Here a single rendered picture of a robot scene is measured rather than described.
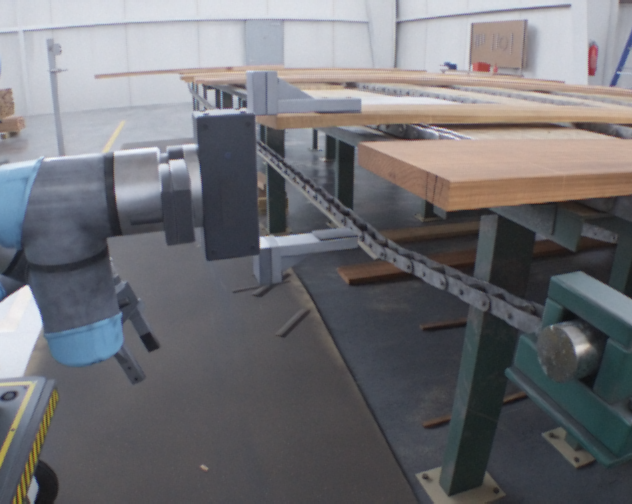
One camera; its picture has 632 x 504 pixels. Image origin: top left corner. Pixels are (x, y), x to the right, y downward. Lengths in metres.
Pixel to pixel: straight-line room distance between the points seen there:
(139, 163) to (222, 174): 0.07
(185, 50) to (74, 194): 13.03
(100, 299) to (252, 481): 0.91
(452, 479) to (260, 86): 1.03
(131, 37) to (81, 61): 1.39
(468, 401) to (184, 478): 0.72
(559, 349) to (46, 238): 0.43
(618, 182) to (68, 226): 0.53
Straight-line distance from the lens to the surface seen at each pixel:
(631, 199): 0.60
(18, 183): 0.44
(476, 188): 0.44
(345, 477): 1.31
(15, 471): 1.00
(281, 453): 1.37
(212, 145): 0.43
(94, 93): 13.53
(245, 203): 0.44
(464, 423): 1.13
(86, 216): 0.43
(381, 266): 2.40
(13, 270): 0.58
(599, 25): 8.40
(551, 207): 0.63
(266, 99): 0.44
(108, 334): 0.48
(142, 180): 0.42
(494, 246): 0.93
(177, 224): 0.37
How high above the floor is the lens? 0.97
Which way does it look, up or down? 22 degrees down
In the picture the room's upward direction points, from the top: straight up
